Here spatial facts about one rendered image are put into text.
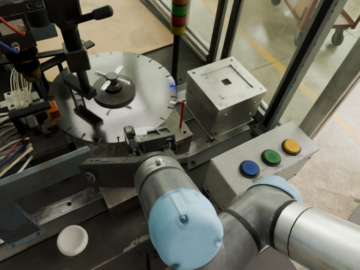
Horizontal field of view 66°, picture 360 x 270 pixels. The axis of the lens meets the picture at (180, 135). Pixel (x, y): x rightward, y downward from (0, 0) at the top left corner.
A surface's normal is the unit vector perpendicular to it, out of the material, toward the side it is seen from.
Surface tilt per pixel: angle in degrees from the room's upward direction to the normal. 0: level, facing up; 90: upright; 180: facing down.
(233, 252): 25
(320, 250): 56
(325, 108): 90
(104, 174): 63
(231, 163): 0
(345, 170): 0
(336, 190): 0
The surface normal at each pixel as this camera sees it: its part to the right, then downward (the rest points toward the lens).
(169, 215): -0.53, -0.69
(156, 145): 0.31, 0.32
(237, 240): 0.19, -0.47
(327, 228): -0.38, -0.82
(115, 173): -0.24, 0.40
